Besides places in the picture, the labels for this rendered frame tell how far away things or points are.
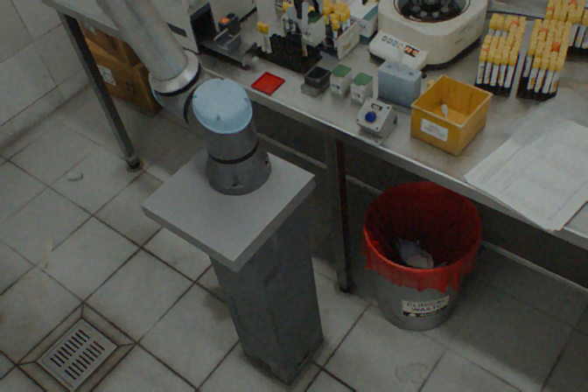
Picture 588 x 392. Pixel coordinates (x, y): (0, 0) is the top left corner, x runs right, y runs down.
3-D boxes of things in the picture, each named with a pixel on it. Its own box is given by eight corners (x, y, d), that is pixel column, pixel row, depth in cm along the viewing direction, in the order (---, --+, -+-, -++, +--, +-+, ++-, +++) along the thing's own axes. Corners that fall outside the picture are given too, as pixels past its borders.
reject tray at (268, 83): (250, 87, 170) (250, 84, 170) (266, 73, 173) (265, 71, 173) (269, 95, 167) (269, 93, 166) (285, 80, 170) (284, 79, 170)
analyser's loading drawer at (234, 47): (191, 44, 182) (186, 28, 178) (206, 31, 185) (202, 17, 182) (243, 66, 173) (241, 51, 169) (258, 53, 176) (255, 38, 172)
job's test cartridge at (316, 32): (302, 42, 157) (299, 20, 152) (313, 32, 159) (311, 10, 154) (314, 47, 155) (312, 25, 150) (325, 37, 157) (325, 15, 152)
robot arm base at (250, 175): (234, 206, 138) (226, 176, 130) (194, 173, 146) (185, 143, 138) (284, 169, 143) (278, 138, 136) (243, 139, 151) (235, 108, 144)
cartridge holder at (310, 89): (300, 89, 167) (298, 80, 164) (320, 71, 171) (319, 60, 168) (316, 97, 165) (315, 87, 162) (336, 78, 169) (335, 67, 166)
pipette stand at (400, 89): (374, 102, 161) (374, 72, 153) (388, 87, 164) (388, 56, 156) (409, 115, 156) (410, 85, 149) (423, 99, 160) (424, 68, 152)
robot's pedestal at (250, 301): (289, 387, 205) (247, 229, 139) (244, 354, 214) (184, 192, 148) (324, 340, 214) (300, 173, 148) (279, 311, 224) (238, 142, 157)
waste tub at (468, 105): (408, 136, 152) (410, 105, 144) (438, 104, 158) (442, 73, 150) (457, 158, 145) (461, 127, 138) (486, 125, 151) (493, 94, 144)
